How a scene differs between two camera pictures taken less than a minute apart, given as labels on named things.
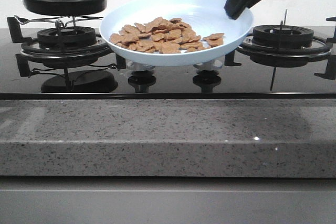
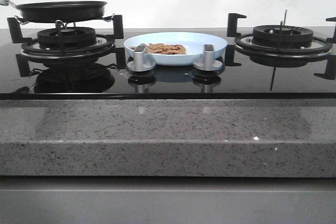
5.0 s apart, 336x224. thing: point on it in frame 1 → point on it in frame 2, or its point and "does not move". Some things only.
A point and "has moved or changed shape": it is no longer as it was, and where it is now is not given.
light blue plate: [174, 30] has moved or changed shape
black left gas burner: [66, 36] does not move
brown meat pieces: [158, 35] has moved or changed shape
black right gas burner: [282, 36] does not move
